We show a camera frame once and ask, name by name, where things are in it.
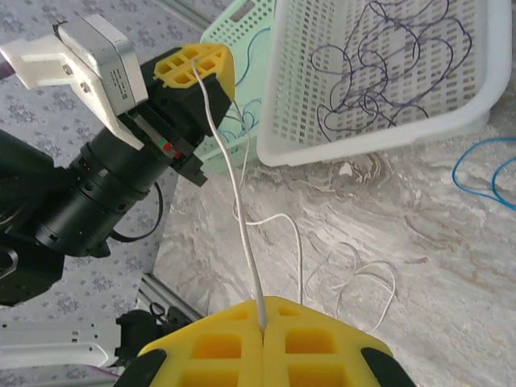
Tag thin white wire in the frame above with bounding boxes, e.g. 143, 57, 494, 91
191, 58, 398, 335

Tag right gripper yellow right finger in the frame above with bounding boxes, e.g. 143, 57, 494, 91
262, 296, 417, 387

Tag white plastic basket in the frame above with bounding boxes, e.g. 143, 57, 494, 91
256, 0, 507, 169

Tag light green plastic basket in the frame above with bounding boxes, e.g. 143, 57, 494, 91
197, 0, 279, 175

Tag left gripper thin black cable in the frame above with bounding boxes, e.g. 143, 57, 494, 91
110, 181, 164, 243

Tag aluminium frame post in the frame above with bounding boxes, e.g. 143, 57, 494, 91
155, 0, 221, 35

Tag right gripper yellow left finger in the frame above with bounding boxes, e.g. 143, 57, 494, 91
119, 298, 264, 387

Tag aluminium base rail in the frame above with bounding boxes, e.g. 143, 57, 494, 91
136, 273, 205, 323

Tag dark cables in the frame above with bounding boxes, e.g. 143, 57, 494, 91
312, 0, 473, 142

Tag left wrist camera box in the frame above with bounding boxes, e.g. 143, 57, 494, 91
0, 14, 149, 148

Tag marble print table cloth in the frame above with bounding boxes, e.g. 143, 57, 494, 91
152, 116, 516, 387

